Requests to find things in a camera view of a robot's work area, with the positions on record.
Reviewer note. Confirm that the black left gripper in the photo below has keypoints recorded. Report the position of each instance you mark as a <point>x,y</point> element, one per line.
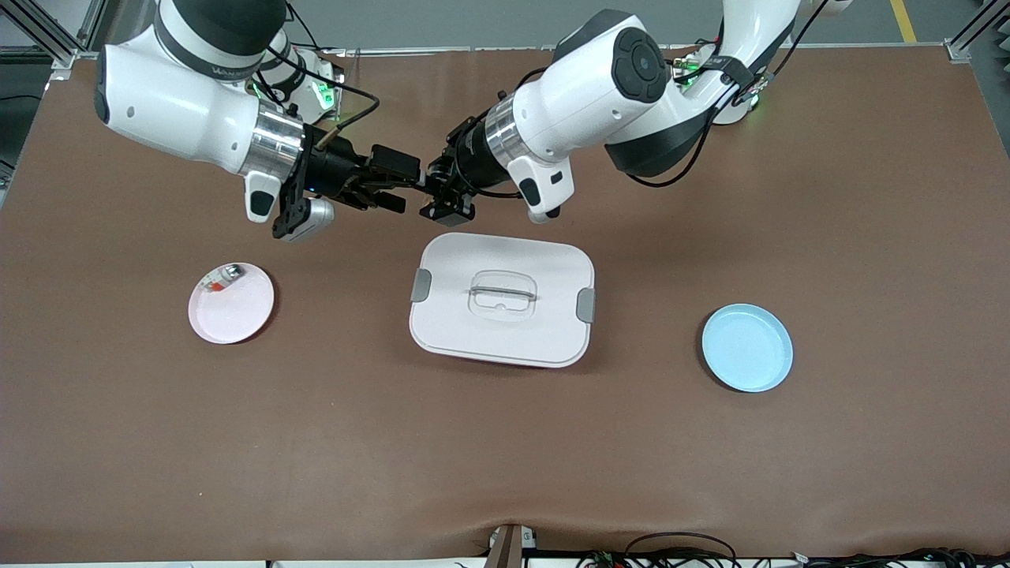
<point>466,160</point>

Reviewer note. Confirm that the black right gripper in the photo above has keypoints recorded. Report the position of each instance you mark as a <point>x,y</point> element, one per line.
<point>333,170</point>

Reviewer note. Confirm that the light blue round plate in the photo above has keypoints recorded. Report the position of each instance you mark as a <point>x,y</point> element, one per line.
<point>746,347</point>

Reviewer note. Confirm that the pink round plate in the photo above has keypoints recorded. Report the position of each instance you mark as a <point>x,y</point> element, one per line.
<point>233,315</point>

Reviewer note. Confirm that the brown table mat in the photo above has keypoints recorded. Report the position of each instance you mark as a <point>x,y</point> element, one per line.
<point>473,442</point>

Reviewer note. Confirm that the white lidded box grey clips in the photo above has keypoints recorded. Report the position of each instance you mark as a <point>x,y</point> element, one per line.
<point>505,339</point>

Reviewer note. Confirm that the brown and grey bracket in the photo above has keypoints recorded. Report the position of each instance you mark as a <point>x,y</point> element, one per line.
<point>509,548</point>

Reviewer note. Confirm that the silver table edge rail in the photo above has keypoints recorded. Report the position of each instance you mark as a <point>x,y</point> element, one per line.
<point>434,50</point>

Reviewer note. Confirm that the aluminium frame post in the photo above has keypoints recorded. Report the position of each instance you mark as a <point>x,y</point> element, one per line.
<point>59,57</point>
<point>961,51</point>

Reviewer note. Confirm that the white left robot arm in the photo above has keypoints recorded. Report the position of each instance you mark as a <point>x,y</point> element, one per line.
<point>600,79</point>

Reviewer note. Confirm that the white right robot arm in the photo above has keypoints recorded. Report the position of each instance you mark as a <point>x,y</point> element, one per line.
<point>173,102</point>

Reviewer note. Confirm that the red white silver switch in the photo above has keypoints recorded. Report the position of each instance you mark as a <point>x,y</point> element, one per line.
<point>230,273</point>

